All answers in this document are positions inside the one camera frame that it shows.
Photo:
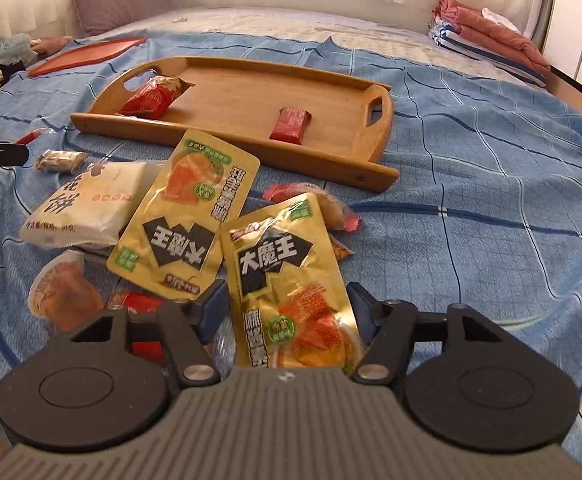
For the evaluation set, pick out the orange peanut packet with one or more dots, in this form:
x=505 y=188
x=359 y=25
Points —
x=341 y=250

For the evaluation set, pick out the pink pastry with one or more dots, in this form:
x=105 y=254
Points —
x=333 y=210

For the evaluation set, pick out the folded clothes stack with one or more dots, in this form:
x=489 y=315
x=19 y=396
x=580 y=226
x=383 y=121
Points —
x=496 y=30

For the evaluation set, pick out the brown cloth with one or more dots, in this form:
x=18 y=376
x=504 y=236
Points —
x=51 y=45

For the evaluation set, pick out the red pen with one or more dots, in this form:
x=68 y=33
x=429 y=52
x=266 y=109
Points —
x=30 y=136

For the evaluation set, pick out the white quilted mattress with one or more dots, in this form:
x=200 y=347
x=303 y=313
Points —
x=296 y=22

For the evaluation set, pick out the teal crumpled cloth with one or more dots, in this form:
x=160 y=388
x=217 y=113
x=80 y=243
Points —
x=1 y=47

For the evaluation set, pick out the red flat snack packet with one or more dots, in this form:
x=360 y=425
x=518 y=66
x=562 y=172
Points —
x=141 y=305

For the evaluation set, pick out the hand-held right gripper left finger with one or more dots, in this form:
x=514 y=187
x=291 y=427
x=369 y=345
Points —
x=211 y=312

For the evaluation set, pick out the beige padded headboard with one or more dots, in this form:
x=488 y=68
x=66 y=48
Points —
x=296 y=2

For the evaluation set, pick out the yellow pastry packet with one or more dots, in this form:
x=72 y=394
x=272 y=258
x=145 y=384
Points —
x=86 y=200

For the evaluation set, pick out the blue striped folded towel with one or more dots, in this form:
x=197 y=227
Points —
x=451 y=37

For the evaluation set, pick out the beige wrapped candy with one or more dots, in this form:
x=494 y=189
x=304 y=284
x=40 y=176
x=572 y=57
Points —
x=61 y=161

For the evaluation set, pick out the wooden serving tray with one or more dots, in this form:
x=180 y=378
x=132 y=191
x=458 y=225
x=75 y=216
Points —
x=231 y=105

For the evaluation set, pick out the small red snack bar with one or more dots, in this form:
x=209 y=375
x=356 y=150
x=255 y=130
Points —
x=289 y=125

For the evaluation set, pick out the red plastic tray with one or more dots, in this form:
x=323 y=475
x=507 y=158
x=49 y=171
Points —
x=81 y=55

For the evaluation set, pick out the wooden bed frame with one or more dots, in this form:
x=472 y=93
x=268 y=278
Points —
x=581 y=95

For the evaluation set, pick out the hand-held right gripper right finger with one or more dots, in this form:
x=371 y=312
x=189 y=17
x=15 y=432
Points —
x=366 y=312

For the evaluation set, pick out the red crinkled snack packet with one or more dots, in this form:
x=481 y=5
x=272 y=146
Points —
x=151 y=97

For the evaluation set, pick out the gold foil snack packet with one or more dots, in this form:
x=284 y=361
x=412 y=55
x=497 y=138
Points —
x=181 y=220
x=281 y=270

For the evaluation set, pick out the white folded cloth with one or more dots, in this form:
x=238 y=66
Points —
x=496 y=16

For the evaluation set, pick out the blue checked bed sheet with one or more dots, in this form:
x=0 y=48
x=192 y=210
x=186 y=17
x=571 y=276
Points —
x=471 y=185

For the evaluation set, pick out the clear jelly cup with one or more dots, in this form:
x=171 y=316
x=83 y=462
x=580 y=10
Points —
x=61 y=290

